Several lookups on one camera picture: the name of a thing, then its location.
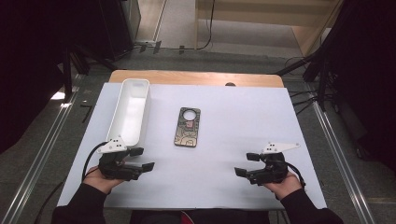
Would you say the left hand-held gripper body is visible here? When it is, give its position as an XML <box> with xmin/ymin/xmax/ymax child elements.
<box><xmin>96</xmin><ymin>135</ymin><xmax>145</xmax><ymax>182</ymax></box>

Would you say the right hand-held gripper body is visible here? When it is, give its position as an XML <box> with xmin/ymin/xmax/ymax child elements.
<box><xmin>246</xmin><ymin>142</ymin><xmax>302</xmax><ymax>187</ymax></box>

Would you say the white plastic bin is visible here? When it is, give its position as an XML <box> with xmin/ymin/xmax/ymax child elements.
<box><xmin>106</xmin><ymin>77</ymin><xmax>152</xmax><ymax>148</ymax></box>

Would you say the patterned dark phone case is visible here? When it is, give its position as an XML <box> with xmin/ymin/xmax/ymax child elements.
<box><xmin>173</xmin><ymin>106</ymin><xmax>202</xmax><ymax>148</ymax></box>

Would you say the person's right hand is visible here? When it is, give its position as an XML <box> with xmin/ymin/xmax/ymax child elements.
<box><xmin>263</xmin><ymin>171</ymin><xmax>303</xmax><ymax>201</ymax></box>

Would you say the person's left hand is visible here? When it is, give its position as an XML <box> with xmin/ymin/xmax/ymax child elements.
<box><xmin>83</xmin><ymin>166</ymin><xmax>125</xmax><ymax>194</ymax></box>

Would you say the person's dark clothing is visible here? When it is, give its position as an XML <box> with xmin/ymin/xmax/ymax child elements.
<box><xmin>129</xmin><ymin>209</ymin><xmax>272</xmax><ymax>224</ymax></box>

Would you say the small black angled tool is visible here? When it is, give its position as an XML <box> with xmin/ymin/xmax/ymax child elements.
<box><xmin>79</xmin><ymin>103</ymin><xmax>94</xmax><ymax>124</ymax></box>

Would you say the black metal stand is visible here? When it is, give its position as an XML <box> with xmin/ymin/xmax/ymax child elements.
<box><xmin>275</xmin><ymin>46</ymin><xmax>332</xmax><ymax>112</ymax></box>
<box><xmin>60</xmin><ymin>43</ymin><xmax>118</xmax><ymax>102</ymax></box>

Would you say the black cabinet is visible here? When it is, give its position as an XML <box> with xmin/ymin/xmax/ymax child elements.
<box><xmin>98</xmin><ymin>0</ymin><xmax>142</xmax><ymax>62</ymax></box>

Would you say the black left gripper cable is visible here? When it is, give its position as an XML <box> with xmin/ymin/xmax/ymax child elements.
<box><xmin>33</xmin><ymin>141</ymin><xmax>108</xmax><ymax>224</ymax></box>

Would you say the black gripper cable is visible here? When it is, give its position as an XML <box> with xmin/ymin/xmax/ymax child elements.
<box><xmin>33</xmin><ymin>141</ymin><xmax>108</xmax><ymax>224</ymax></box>
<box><xmin>275</xmin><ymin>161</ymin><xmax>307</xmax><ymax>200</ymax></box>

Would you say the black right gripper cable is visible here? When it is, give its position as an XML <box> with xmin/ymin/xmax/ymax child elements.
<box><xmin>275</xmin><ymin>161</ymin><xmax>307</xmax><ymax>200</ymax></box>

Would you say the metal floor rail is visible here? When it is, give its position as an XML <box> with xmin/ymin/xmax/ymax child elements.
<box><xmin>311</xmin><ymin>101</ymin><xmax>377</xmax><ymax>224</ymax></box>
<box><xmin>0</xmin><ymin>90</ymin><xmax>79</xmax><ymax>224</ymax></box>

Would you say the bundle of black floor cables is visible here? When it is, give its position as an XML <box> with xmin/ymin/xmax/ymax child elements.
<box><xmin>288</xmin><ymin>88</ymin><xmax>325</xmax><ymax>117</ymax></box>

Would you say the black hanging cable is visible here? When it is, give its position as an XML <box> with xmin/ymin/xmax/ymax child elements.
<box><xmin>196</xmin><ymin>0</ymin><xmax>217</xmax><ymax>50</ymax></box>

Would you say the light wooden frame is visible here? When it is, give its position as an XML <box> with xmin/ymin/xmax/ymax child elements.
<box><xmin>194</xmin><ymin>0</ymin><xmax>345</xmax><ymax>58</ymax></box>

